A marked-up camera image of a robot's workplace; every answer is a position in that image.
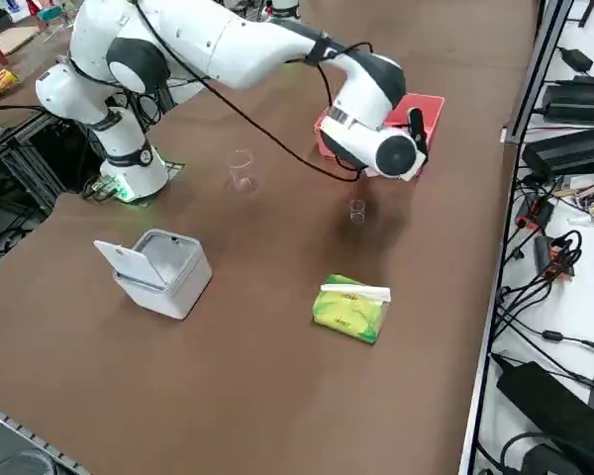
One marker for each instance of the brown cardboard sheet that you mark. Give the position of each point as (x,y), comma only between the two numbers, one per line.
(10,39)

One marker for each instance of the white lidded trash bin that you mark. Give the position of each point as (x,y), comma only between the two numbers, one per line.
(178,287)

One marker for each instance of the green tissue pack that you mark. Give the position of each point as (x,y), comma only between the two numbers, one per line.
(349,314)

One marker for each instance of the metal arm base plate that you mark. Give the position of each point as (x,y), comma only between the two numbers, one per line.
(104,190)

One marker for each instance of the small clear glass beaker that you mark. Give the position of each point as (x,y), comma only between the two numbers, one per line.
(357,213)

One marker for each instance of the large clear glass beaker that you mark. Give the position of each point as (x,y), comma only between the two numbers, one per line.
(241,173)

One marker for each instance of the aluminium frame profile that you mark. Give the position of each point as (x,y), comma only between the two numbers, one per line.
(538,64)

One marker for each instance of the small black power adapter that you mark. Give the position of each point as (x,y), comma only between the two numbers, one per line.
(576,59)

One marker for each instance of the yellow snack packet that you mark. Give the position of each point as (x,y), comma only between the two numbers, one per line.
(0,86)

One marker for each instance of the large black power adapter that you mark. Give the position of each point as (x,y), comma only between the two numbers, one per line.
(569,151)
(579,101)

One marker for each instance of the pink plastic rectangular container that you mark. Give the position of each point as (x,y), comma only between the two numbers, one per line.
(425,106)

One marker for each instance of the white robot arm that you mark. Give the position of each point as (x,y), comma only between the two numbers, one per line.
(284,7)
(237,49)

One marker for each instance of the orange black connector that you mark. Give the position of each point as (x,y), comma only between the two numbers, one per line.
(537,210)
(554,259)

